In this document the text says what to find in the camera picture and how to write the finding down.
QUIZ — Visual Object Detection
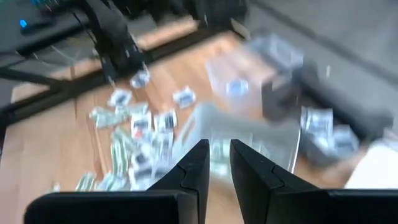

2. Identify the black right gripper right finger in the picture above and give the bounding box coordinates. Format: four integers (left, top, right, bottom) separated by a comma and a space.
229, 139, 322, 224

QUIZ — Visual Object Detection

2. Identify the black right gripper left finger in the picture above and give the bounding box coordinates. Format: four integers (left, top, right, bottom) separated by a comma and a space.
147, 139, 210, 224

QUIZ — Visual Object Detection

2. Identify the green striped adhesive bandage packet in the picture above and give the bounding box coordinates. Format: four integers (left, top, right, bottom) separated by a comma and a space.
110, 127, 133, 175
74, 172, 98, 192
89, 106, 131, 129
211, 139, 231, 175
96, 173, 131, 192

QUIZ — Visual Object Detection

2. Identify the grey plastic bin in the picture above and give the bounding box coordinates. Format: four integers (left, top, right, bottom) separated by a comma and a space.
172, 102, 302, 183

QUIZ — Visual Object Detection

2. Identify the white plastic bin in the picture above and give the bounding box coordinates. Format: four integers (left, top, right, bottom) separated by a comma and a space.
343, 138, 398, 190

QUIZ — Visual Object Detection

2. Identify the white red-label ointment packet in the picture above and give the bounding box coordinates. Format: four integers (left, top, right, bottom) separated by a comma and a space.
130, 111, 153, 141

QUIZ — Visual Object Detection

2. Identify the black computer mouse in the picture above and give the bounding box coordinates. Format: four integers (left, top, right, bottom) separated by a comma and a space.
18, 17, 57, 34

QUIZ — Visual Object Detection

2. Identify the grey desk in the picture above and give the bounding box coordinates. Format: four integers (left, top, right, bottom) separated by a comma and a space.
0, 0, 94, 60

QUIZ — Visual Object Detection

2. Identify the clear plastic bin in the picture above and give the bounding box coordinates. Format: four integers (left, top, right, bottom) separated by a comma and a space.
206, 32, 304, 113

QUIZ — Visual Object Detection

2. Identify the black plastic bin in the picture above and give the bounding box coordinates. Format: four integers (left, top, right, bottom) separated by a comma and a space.
262, 60, 394, 167

